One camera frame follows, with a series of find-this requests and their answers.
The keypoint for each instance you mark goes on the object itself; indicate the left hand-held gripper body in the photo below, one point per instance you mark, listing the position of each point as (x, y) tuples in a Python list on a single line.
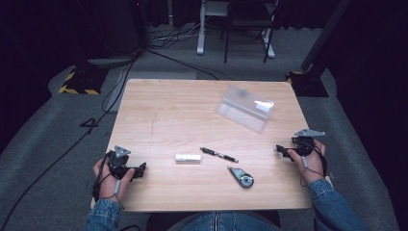
[(119, 163)]

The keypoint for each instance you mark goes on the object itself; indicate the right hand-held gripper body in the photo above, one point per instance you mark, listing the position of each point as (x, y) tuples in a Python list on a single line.
[(304, 142)]

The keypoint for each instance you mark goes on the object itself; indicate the clear plastic pencil case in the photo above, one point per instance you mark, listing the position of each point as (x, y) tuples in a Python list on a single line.
[(243, 107)]

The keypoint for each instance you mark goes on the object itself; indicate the black pen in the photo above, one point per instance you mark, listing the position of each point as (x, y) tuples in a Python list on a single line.
[(219, 155)]

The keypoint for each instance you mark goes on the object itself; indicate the person's right hand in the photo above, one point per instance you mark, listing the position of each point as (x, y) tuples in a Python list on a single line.
[(312, 165)]

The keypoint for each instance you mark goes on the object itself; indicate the person's left hand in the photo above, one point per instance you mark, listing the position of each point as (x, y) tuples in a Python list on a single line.
[(107, 184)]

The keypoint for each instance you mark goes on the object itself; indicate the grey tape piece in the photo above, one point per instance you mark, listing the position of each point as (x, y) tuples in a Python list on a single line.
[(330, 175)]

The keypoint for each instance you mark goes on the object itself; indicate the white eraser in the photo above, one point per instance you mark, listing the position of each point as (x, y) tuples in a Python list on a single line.
[(188, 158)]

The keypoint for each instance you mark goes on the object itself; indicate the black stand base with pole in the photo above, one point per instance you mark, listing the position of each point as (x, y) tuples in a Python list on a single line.
[(309, 83)]

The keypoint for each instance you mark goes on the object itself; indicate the black yellow striped stand base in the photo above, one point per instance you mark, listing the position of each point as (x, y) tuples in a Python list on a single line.
[(81, 82)]

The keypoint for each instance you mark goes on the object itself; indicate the person's lap in jeans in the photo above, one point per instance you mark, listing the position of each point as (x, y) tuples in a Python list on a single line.
[(224, 223)]

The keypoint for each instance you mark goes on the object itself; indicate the black chair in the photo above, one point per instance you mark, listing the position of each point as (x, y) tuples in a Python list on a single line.
[(247, 20)]

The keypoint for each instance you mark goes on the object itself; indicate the white desk frame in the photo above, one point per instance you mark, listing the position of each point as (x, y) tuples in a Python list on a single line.
[(201, 35)]

